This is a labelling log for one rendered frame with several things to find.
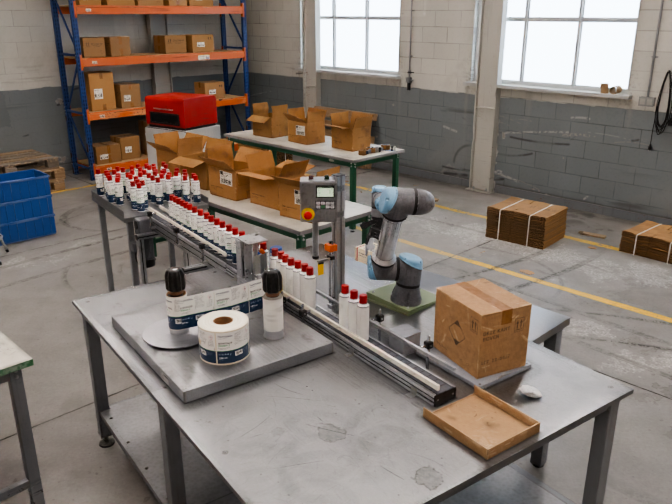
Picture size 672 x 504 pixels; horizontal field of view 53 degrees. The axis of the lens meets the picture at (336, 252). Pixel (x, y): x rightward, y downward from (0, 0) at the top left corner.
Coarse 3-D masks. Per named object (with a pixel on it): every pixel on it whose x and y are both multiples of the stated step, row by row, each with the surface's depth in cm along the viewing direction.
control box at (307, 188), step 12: (300, 180) 298; (324, 180) 297; (300, 192) 298; (312, 192) 297; (336, 192) 297; (300, 204) 300; (312, 204) 299; (336, 204) 299; (300, 216) 302; (312, 216) 301; (324, 216) 301; (336, 216) 301
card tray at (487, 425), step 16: (464, 400) 246; (480, 400) 246; (496, 400) 242; (432, 416) 233; (448, 416) 237; (464, 416) 237; (480, 416) 237; (496, 416) 237; (512, 416) 237; (528, 416) 231; (448, 432) 227; (464, 432) 228; (480, 432) 228; (496, 432) 228; (512, 432) 228; (528, 432) 224; (480, 448) 216; (496, 448) 216
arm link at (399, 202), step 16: (384, 192) 287; (400, 192) 284; (416, 192) 285; (384, 208) 285; (400, 208) 285; (416, 208) 285; (384, 224) 296; (400, 224) 295; (384, 240) 301; (368, 256) 316; (384, 256) 308; (368, 272) 316; (384, 272) 313
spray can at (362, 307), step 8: (360, 296) 274; (360, 304) 275; (368, 304) 276; (360, 312) 276; (368, 312) 277; (360, 320) 277; (368, 320) 278; (360, 328) 278; (368, 328) 279; (360, 336) 279; (368, 336) 281
